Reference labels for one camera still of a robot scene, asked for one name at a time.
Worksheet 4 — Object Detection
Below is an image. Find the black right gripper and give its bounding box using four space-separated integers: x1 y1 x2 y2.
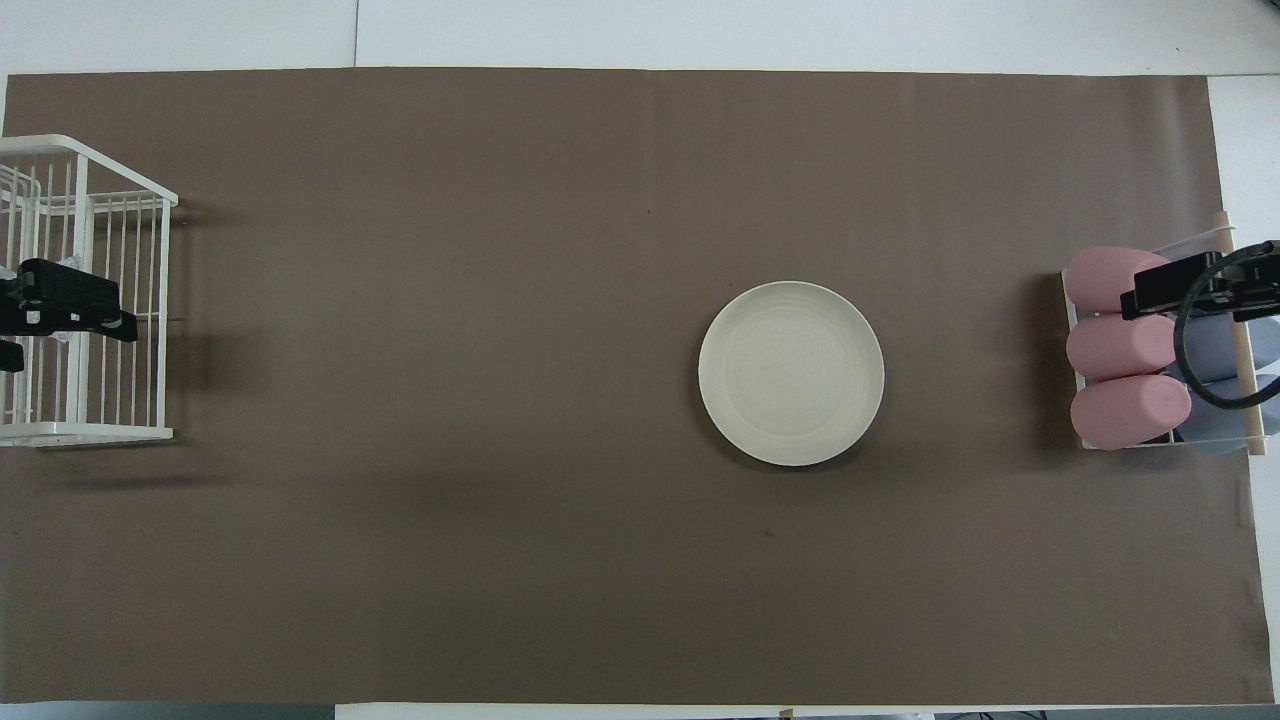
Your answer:
1120 240 1280 323

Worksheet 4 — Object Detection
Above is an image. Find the white wire dish rack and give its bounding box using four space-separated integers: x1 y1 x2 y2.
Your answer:
0 135 179 448

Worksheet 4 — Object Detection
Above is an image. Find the brown table mat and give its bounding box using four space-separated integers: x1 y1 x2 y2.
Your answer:
0 68 1276 706

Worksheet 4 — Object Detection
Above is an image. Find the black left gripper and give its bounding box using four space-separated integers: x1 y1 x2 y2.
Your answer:
0 258 139 373

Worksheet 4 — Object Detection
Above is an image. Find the white cup holder rack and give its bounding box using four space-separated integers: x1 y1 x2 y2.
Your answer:
1060 210 1271 458

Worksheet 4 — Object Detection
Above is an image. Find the cream round plate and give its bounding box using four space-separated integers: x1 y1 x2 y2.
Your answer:
698 281 886 468

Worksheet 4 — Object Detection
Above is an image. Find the pink cup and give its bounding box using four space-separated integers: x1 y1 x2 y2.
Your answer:
1070 375 1193 451
1066 313 1184 381
1063 247 1173 313

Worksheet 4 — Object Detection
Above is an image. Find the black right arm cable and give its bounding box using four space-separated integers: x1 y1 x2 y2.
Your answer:
1172 245 1280 409

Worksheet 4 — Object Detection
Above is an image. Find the blue cup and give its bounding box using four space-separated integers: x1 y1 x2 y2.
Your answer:
1183 316 1280 383
1175 375 1276 453

